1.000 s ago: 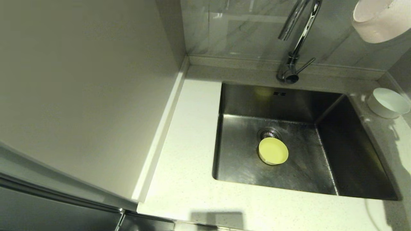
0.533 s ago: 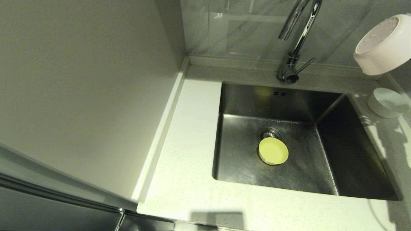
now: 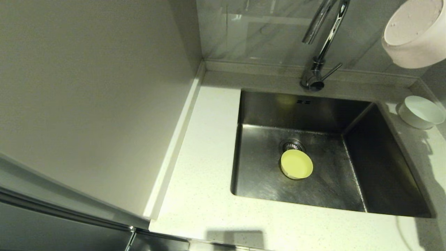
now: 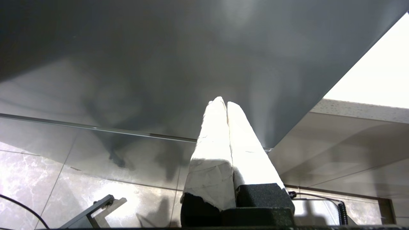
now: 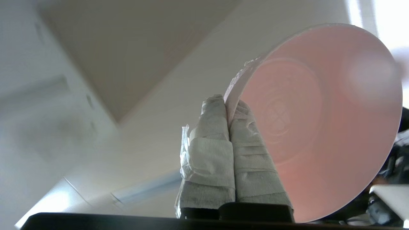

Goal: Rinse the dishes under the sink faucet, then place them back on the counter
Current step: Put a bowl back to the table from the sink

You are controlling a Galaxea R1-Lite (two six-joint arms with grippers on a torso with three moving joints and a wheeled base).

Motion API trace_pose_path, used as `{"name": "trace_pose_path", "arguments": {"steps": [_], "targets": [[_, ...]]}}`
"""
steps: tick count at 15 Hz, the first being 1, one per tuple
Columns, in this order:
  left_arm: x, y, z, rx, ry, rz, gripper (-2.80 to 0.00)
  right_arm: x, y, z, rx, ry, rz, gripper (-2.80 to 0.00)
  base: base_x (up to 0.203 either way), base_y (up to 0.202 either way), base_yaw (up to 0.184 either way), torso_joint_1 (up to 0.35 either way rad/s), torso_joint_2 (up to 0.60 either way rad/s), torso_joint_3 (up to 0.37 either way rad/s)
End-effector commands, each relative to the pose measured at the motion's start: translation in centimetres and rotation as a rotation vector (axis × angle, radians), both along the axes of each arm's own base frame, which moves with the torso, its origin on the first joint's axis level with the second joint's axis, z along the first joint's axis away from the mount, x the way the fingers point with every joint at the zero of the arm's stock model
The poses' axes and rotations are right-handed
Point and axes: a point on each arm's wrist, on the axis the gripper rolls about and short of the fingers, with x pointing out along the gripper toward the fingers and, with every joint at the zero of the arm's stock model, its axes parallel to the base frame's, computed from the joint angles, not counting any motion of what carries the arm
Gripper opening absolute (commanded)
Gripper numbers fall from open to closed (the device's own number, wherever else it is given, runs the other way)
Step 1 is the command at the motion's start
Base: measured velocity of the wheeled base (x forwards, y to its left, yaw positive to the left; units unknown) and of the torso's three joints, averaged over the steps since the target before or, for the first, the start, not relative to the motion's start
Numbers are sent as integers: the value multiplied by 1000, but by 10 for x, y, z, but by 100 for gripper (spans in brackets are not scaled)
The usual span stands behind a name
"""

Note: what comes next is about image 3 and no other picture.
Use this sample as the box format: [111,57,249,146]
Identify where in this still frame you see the yellow plastic bowl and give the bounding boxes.
[280,149,314,180]

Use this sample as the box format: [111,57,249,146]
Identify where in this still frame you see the white plastic bowl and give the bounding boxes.
[398,96,446,130]

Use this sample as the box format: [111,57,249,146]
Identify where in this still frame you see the pink plastic bowl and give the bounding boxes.
[381,0,446,69]

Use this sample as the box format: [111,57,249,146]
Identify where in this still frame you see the stainless steel sink basin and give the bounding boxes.
[230,89,434,218]

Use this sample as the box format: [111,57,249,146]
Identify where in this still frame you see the round metal drain strainer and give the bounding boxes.
[279,138,307,154]

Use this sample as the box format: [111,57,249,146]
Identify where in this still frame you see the chrome gooseneck faucet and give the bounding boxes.
[300,0,350,92]

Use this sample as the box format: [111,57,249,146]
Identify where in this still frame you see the beige tall cabinet panel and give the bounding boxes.
[0,0,207,221]

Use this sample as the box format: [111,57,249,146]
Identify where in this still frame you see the grey metal appliance door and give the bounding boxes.
[0,153,191,251]

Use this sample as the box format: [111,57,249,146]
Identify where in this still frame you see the chrome appliance door handle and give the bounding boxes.
[124,226,137,251]

